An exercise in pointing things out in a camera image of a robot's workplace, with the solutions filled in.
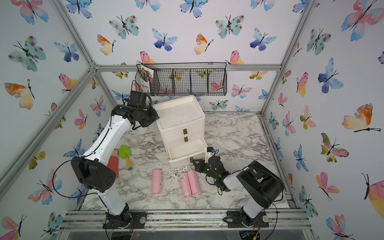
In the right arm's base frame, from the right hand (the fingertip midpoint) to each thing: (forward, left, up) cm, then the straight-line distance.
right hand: (192, 160), depth 86 cm
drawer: (+14, -3, +13) cm, 19 cm away
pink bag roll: (-12, +19, -4) cm, 23 cm away
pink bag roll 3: (-11, -1, -5) cm, 12 cm away
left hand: (+17, +18, +19) cm, 31 cm away
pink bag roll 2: (-12, +3, -5) cm, 14 cm away
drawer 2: (+8, +14, +6) cm, 17 cm away
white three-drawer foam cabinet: (+15, +7, +16) cm, 22 cm away
